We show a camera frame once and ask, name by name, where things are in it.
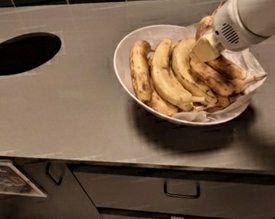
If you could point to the banana under left ones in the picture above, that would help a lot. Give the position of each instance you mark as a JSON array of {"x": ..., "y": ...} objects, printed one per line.
[{"x": 159, "y": 104}]

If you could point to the yellow middle banana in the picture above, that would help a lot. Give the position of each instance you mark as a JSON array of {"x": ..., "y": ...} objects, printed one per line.
[{"x": 181, "y": 68}]

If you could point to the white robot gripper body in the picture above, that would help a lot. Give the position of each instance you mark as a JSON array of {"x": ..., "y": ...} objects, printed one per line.
[{"x": 228, "y": 26}]

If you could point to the upper grey drawer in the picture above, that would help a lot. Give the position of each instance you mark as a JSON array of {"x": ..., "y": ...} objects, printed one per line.
[{"x": 142, "y": 191}]

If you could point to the small banana at right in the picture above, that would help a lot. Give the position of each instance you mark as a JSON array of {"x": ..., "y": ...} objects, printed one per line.
[{"x": 240, "y": 85}]

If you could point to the white crumpled paper liner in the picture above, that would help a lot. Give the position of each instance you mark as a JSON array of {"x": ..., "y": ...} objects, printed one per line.
[{"x": 244, "y": 59}]

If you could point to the large yellow curved banana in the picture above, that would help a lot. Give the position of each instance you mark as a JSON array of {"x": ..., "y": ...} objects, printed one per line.
[{"x": 166, "y": 84}]

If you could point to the white oval bowl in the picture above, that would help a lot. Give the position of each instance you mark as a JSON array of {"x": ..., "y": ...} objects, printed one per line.
[{"x": 151, "y": 34}]

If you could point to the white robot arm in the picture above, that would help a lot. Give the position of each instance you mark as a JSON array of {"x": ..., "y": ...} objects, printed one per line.
[{"x": 258, "y": 16}]

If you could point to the leftmost spotted banana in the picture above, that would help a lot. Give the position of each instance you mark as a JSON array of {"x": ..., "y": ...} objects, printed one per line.
[{"x": 139, "y": 68}]

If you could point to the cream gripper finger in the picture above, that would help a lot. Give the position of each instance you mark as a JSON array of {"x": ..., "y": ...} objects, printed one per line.
[{"x": 206, "y": 48}]

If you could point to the round black counter hole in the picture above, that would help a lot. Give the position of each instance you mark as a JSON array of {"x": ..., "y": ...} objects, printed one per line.
[{"x": 26, "y": 52}]

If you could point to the brown spotted banana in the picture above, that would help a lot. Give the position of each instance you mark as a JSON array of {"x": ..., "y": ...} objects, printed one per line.
[
  {"x": 212, "y": 78},
  {"x": 220, "y": 64}
]

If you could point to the grey cabinet door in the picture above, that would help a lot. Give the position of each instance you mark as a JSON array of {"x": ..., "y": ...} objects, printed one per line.
[{"x": 65, "y": 197}]

